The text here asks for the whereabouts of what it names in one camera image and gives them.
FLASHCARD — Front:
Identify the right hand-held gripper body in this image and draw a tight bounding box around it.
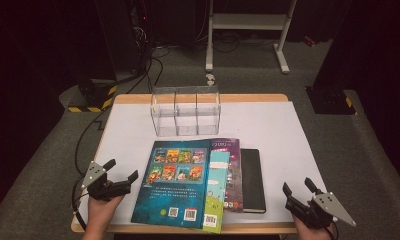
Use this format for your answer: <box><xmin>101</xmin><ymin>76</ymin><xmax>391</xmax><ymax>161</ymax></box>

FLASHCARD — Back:
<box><xmin>284</xmin><ymin>191</ymin><xmax>357</xmax><ymax>230</ymax></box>

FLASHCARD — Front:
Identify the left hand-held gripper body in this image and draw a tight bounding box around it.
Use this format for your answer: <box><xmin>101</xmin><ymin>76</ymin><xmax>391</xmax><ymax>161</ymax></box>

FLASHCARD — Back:
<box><xmin>80</xmin><ymin>160</ymin><xmax>133</xmax><ymax>203</ymax></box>

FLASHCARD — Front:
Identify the black notebook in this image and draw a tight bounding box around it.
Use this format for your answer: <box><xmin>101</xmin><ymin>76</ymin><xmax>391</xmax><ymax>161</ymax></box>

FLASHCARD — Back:
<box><xmin>240</xmin><ymin>148</ymin><xmax>267</xmax><ymax>214</ymax></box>

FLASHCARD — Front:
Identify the dark blue picture book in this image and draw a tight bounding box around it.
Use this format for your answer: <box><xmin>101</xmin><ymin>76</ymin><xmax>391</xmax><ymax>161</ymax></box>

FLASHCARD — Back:
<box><xmin>131</xmin><ymin>139</ymin><xmax>212</xmax><ymax>230</ymax></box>

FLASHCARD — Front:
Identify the purple book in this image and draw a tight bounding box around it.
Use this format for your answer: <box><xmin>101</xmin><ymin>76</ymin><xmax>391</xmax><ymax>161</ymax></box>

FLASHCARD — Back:
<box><xmin>210</xmin><ymin>137</ymin><xmax>244</xmax><ymax>213</ymax></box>

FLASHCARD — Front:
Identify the light blue green picture book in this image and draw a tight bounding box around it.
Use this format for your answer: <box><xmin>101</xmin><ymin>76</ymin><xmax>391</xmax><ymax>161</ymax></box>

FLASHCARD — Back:
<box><xmin>202</xmin><ymin>149</ymin><xmax>231</xmax><ymax>234</ymax></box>

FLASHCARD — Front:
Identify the clear acrylic book rack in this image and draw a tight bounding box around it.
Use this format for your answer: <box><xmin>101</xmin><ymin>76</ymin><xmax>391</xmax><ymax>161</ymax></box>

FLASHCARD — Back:
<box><xmin>150</xmin><ymin>85</ymin><xmax>222</xmax><ymax>138</ymax></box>

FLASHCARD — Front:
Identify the person's left hand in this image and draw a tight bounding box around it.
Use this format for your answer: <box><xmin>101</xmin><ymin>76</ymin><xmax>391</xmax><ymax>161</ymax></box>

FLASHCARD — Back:
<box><xmin>86</xmin><ymin>194</ymin><xmax>126</xmax><ymax>232</ymax></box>

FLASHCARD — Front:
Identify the person's right hand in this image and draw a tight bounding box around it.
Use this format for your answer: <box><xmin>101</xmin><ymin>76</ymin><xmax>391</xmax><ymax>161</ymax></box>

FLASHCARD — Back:
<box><xmin>292</xmin><ymin>214</ymin><xmax>336</xmax><ymax>240</ymax></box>

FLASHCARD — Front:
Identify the white table mat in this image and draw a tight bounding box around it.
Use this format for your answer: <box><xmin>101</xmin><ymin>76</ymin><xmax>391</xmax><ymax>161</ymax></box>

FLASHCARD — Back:
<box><xmin>73</xmin><ymin>101</ymin><xmax>336</xmax><ymax>225</ymax></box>

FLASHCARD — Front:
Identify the black yellow striped stand base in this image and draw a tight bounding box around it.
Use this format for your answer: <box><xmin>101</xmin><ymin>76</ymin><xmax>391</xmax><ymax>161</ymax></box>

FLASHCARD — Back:
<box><xmin>306</xmin><ymin>85</ymin><xmax>358</xmax><ymax>116</ymax></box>
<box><xmin>67</xmin><ymin>78</ymin><xmax>118</xmax><ymax>114</ymax></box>

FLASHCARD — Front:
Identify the wooden table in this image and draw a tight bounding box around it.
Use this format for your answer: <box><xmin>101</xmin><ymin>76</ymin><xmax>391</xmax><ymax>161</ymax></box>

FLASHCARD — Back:
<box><xmin>70</xmin><ymin>93</ymin><xmax>332</xmax><ymax>235</ymax></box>

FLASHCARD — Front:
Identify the white metal stand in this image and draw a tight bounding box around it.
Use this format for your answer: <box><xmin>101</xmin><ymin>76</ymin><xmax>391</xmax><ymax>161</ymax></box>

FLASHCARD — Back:
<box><xmin>205</xmin><ymin>0</ymin><xmax>298</xmax><ymax>75</ymax></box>

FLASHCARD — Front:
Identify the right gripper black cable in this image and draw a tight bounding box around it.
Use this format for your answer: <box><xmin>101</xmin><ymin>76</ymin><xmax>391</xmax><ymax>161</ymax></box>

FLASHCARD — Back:
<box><xmin>324</xmin><ymin>221</ymin><xmax>340</xmax><ymax>240</ymax></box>

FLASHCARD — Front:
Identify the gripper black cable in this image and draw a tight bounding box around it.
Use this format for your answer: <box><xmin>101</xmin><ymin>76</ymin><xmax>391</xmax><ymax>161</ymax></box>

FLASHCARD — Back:
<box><xmin>324</xmin><ymin>221</ymin><xmax>340</xmax><ymax>240</ymax></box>
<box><xmin>71</xmin><ymin>175</ymin><xmax>90</xmax><ymax>232</ymax></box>

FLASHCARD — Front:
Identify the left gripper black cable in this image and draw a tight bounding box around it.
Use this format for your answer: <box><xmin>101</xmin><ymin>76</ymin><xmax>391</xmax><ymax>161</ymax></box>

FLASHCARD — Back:
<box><xmin>71</xmin><ymin>175</ymin><xmax>90</xmax><ymax>232</ymax></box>

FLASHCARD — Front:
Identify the long black floor cable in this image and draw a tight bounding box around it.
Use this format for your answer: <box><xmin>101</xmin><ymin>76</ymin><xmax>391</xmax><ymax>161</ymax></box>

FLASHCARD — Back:
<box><xmin>74</xmin><ymin>71</ymin><xmax>146</xmax><ymax>178</ymax></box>

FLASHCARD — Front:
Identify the dark equipment rack with wires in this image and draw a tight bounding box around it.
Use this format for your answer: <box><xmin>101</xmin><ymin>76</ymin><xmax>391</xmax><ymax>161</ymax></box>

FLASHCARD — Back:
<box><xmin>129</xmin><ymin>0</ymin><xmax>156</xmax><ymax>74</ymax></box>

